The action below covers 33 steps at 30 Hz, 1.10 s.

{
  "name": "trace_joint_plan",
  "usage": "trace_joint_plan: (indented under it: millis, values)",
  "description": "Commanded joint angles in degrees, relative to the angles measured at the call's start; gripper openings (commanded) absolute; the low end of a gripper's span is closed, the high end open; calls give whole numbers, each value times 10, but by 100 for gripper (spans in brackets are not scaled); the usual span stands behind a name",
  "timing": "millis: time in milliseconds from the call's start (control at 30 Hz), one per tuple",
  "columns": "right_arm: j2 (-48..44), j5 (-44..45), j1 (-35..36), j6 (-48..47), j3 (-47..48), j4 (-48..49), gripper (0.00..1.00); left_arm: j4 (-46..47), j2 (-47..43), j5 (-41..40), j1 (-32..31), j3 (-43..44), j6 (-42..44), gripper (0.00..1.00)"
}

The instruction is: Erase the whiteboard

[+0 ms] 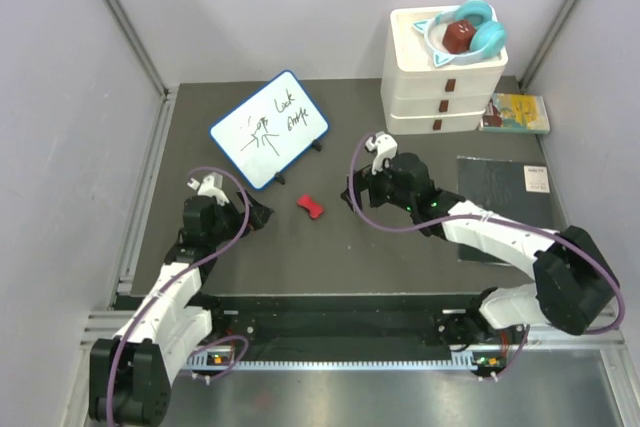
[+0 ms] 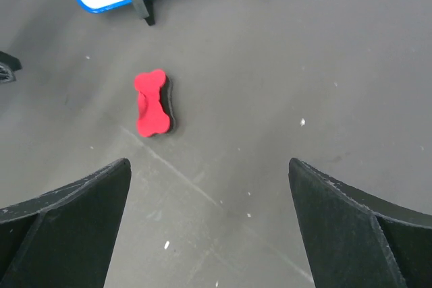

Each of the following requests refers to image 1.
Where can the brown cube toy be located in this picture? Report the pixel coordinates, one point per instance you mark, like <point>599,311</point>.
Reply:
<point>458,36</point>

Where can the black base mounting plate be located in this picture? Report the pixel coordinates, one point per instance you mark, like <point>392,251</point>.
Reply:
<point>329,325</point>

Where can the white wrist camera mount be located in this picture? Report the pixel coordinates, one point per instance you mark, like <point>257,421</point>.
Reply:
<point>384,148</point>
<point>210,186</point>

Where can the slotted grey cable duct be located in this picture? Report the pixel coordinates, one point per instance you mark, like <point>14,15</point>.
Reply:
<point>459,361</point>

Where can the red whiteboard eraser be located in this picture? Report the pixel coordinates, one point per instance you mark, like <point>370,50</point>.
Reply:
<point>308,204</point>

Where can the blue framed whiteboard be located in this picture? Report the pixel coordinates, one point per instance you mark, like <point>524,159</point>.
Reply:
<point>269,130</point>

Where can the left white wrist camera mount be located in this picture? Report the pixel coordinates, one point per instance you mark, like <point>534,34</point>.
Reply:
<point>210,186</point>

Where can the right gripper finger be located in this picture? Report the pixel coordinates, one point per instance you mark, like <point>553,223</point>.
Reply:
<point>353,199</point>
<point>359,179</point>

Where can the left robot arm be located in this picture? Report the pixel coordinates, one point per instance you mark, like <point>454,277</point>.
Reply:
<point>131,373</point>

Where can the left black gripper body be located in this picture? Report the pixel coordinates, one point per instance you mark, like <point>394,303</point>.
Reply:
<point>228,224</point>

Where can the illustrated yellow teal book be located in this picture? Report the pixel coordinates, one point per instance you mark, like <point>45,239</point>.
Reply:
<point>515,113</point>

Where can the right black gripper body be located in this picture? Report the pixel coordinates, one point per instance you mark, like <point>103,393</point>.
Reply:
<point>382,191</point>

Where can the aluminium frame rail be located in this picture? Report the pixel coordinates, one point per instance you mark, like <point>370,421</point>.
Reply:
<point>134,234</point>

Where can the teal cat ear headphones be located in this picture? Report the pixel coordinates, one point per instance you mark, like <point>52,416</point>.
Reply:
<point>475,37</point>

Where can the white three drawer organizer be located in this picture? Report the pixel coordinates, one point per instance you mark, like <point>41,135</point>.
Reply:
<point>424,88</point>

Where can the dark blue notebook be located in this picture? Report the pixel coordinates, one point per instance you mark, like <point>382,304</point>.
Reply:
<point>519,191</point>

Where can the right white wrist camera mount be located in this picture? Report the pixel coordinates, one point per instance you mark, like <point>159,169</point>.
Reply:
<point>384,148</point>

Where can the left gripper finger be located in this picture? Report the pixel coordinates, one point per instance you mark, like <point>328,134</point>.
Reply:
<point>252,227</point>
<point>258,211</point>

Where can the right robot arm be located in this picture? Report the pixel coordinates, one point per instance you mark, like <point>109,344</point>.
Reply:
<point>570,283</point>

